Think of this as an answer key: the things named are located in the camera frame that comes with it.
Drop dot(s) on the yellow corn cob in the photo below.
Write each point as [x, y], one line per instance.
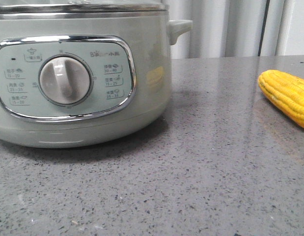
[286, 92]

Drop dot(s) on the pale green electric cooking pot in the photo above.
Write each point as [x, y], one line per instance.
[77, 79]

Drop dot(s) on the white pleated curtain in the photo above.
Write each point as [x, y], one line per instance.
[239, 28]

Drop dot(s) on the glass pot lid steel rim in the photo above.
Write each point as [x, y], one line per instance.
[71, 6]

